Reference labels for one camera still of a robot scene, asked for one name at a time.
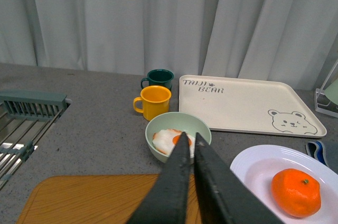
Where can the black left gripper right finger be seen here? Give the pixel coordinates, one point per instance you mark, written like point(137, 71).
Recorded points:
point(222, 197)

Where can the white round plate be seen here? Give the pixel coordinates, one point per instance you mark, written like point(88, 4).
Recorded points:
point(256, 166)

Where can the light green plastic cup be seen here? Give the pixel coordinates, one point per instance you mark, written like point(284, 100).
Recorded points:
point(331, 92)

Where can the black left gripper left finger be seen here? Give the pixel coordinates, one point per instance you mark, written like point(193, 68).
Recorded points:
point(166, 202)

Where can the cream bear serving tray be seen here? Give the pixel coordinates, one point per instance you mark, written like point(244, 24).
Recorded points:
point(248, 106)

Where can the white curtain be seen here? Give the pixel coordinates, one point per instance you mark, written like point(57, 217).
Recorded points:
point(290, 41)

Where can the wooden cutting board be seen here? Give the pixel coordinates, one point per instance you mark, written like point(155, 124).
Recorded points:
point(86, 198)

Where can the light green bowl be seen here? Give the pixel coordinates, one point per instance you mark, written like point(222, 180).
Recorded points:
point(180, 121)

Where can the fake fried egg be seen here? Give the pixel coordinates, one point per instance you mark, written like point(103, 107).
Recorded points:
point(166, 139)

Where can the orange mandarin fruit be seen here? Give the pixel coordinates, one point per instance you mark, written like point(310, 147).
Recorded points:
point(296, 193)

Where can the yellow enamel mug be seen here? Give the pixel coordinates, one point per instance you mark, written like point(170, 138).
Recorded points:
point(153, 101)

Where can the dark green enamel mug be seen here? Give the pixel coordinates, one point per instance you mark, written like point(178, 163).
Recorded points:
point(158, 77)

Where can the green sink drying rack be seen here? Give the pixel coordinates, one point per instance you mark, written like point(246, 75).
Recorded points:
point(26, 116)

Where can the grey and blue cloth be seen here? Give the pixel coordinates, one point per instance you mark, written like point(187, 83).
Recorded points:
point(324, 152)

